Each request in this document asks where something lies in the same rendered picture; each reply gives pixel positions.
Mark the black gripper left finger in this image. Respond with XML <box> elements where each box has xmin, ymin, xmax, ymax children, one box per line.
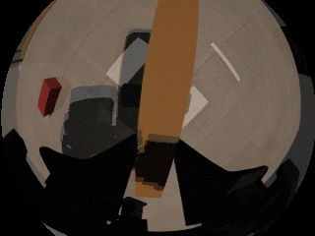
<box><xmin>39</xmin><ymin>134</ymin><xmax>138</xmax><ymax>223</ymax></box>

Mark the red rectangular block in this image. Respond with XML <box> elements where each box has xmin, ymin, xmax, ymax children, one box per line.
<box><xmin>38</xmin><ymin>78</ymin><xmax>62</xmax><ymax>118</ymax></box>

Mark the orange bar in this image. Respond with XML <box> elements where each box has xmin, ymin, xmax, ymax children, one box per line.
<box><xmin>135</xmin><ymin>0</ymin><xmax>200</xmax><ymax>198</ymax></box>

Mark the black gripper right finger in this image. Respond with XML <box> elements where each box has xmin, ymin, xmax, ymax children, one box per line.
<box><xmin>173</xmin><ymin>139</ymin><xmax>269</xmax><ymax>225</ymax></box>

